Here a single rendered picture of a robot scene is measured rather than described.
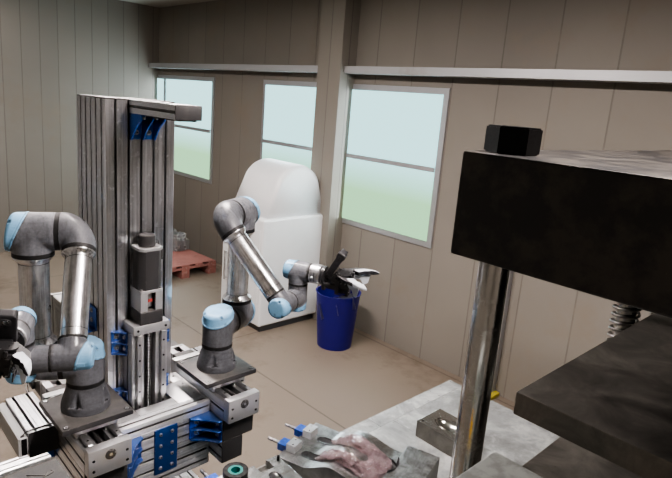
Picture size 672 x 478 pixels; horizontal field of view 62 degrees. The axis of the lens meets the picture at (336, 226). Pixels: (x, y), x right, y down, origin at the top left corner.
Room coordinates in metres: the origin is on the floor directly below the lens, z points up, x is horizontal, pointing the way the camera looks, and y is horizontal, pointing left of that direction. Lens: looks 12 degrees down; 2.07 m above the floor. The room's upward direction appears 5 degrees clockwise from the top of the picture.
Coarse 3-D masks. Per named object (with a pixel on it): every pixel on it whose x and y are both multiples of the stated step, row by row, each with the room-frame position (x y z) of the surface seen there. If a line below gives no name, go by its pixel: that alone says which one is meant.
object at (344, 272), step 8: (320, 272) 1.99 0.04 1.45; (336, 272) 1.98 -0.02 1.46; (344, 272) 1.98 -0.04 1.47; (352, 272) 1.99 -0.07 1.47; (320, 280) 1.98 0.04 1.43; (328, 280) 2.00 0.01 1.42; (336, 280) 1.96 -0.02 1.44; (328, 288) 2.01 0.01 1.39; (336, 288) 1.96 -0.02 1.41; (344, 288) 1.96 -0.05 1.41
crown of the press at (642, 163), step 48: (528, 144) 1.01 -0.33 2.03; (480, 192) 1.02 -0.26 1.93; (528, 192) 0.95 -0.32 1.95; (576, 192) 0.89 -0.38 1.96; (624, 192) 0.84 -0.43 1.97; (480, 240) 1.01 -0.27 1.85; (528, 240) 0.94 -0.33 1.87; (576, 240) 0.88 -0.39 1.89; (624, 240) 0.83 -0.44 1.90; (576, 288) 0.87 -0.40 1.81; (624, 288) 0.82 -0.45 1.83
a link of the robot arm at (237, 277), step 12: (240, 204) 2.07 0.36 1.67; (252, 204) 2.13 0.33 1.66; (252, 216) 2.11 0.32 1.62; (252, 228) 2.12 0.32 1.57; (228, 252) 2.12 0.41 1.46; (228, 264) 2.12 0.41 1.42; (240, 264) 2.10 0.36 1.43; (228, 276) 2.11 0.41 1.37; (240, 276) 2.10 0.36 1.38; (228, 288) 2.11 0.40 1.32; (240, 288) 2.10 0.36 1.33; (228, 300) 2.09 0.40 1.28; (240, 300) 2.09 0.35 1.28; (240, 312) 2.08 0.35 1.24; (252, 312) 2.15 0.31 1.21
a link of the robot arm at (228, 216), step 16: (224, 208) 2.01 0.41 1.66; (240, 208) 2.04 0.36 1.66; (224, 224) 1.97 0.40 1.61; (240, 224) 1.99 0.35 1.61; (224, 240) 1.97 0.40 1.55; (240, 240) 1.96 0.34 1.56; (240, 256) 1.95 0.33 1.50; (256, 256) 1.95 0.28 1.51; (256, 272) 1.93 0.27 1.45; (272, 272) 1.96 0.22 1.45; (272, 288) 1.91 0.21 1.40; (272, 304) 1.88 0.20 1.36; (288, 304) 1.90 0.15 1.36
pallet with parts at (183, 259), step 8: (176, 232) 6.72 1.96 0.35; (176, 240) 6.55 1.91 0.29; (184, 240) 6.62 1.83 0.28; (176, 248) 6.55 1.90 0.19; (184, 248) 6.64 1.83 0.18; (176, 256) 6.35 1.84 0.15; (184, 256) 6.38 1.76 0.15; (192, 256) 6.40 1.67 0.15; (200, 256) 6.43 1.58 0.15; (176, 264) 6.04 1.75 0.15; (184, 264) 6.06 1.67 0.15; (192, 264) 6.17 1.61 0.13; (200, 264) 6.18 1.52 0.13; (208, 264) 6.26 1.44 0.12; (176, 272) 6.07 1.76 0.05; (184, 272) 6.02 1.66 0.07; (208, 272) 6.26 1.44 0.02
